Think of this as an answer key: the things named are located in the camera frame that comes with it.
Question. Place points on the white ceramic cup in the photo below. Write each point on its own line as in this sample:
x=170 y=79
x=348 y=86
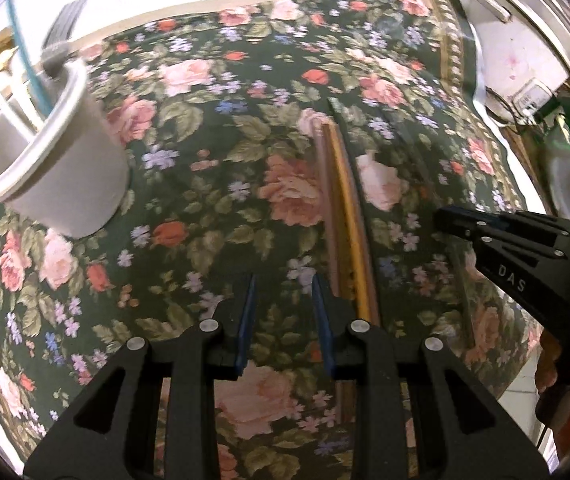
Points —
x=75 y=175

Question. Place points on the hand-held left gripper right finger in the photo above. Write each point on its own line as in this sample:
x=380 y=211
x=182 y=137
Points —
x=324 y=330

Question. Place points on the person's right hand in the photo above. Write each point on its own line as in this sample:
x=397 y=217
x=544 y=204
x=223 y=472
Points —
x=549 y=362

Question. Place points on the blue straw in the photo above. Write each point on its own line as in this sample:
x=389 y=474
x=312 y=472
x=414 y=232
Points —
x=15 y=25

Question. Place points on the brown chopstick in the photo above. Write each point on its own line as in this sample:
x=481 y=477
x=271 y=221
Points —
x=326 y=200

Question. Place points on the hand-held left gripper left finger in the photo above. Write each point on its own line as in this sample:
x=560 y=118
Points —
x=245 y=330

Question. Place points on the floral tablecloth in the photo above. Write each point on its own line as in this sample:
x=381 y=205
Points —
x=205 y=110

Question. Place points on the silver fork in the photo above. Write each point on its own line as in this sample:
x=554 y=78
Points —
x=67 y=20

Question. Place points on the gold chopstick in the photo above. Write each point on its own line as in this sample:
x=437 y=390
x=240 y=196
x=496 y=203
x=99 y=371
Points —
x=351 y=210

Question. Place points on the white rice cooker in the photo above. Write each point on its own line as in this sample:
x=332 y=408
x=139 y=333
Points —
x=510 y=45

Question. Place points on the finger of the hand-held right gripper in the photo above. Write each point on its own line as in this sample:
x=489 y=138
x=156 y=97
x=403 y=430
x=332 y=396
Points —
x=495 y=222
x=515 y=252

